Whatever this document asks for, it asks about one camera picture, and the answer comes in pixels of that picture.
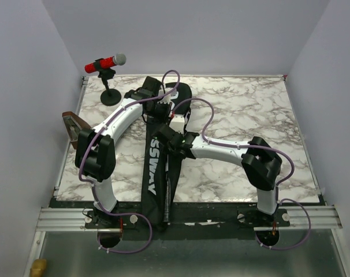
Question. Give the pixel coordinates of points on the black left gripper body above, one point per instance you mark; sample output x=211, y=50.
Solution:
x=159, y=112

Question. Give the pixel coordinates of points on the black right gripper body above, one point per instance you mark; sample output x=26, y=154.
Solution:
x=171, y=150

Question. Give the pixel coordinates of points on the black racket bag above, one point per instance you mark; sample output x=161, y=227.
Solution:
x=154, y=178

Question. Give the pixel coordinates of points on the silver badminton racket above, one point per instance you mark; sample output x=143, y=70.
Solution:
x=169, y=170

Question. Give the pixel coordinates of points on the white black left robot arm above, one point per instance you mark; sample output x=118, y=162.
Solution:
x=96, y=147

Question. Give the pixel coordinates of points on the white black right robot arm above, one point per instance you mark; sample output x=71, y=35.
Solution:
x=261, y=164

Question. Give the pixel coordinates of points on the red microphone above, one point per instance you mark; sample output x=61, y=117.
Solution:
x=105, y=63

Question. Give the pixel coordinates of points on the brown wooden metronome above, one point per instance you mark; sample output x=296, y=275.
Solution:
x=74, y=124

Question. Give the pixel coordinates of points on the brass floor fitting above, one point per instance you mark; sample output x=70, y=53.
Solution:
x=38, y=268

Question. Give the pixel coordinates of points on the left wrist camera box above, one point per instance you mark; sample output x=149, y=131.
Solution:
x=170, y=98

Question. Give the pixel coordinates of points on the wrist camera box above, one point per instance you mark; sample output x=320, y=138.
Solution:
x=170, y=98
x=178, y=123

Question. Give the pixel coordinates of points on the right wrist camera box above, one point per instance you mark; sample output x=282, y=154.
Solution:
x=178, y=123

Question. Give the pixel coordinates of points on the black table edge rail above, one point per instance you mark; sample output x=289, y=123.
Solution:
x=192, y=221

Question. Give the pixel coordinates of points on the aluminium frame rail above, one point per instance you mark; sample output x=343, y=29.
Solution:
x=293, y=218

